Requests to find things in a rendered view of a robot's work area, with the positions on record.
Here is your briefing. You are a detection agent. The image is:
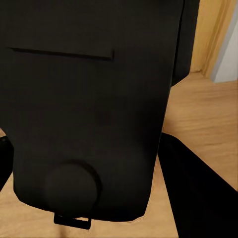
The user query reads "digital camera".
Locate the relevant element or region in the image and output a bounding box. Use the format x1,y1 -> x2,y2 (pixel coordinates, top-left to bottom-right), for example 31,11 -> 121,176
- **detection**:
0,0 -> 200,230

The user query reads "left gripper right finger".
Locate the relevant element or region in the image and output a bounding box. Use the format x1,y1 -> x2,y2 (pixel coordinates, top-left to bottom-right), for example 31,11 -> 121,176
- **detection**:
157,132 -> 238,238

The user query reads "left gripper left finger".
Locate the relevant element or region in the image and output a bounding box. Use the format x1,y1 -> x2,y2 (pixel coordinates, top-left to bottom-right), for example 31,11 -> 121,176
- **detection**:
0,135 -> 15,191

